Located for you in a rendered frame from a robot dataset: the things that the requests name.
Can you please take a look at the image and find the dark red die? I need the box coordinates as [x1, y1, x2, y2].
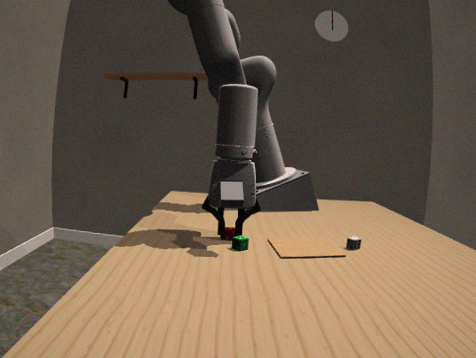
[224, 227, 236, 241]

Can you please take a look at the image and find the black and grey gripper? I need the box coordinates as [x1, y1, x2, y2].
[202, 158, 260, 240]

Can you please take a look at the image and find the tan textured mat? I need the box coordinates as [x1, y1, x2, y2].
[268, 238, 346, 259]

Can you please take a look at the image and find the green die with white pips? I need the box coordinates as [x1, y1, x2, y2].
[232, 236, 249, 251]

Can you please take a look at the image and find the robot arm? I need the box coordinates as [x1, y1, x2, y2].
[169, 0, 296, 206]

